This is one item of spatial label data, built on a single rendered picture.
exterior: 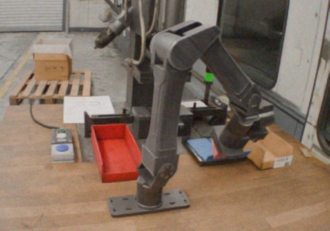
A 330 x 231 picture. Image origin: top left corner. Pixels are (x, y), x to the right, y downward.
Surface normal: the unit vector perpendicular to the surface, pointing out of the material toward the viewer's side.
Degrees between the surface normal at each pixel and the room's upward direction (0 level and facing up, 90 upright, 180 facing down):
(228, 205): 0
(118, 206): 0
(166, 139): 81
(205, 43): 90
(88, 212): 0
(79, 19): 90
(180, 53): 90
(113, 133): 90
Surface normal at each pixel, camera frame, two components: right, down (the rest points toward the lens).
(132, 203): 0.08, -0.93
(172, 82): 0.38, 0.55
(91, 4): 0.26, 0.36
